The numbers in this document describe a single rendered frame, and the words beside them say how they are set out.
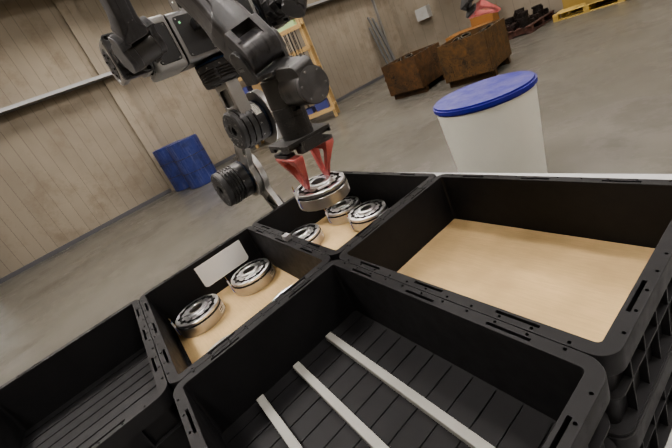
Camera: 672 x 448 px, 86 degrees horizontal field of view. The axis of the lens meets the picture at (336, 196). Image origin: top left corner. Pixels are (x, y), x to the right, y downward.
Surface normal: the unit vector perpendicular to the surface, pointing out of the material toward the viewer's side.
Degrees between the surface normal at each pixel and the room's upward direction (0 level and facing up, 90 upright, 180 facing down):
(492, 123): 94
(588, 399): 0
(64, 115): 90
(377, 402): 0
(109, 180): 90
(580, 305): 0
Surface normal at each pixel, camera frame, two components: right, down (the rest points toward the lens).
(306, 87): 0.63, 0.12
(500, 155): -0.23, 0.51
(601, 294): -0.39, -0.86
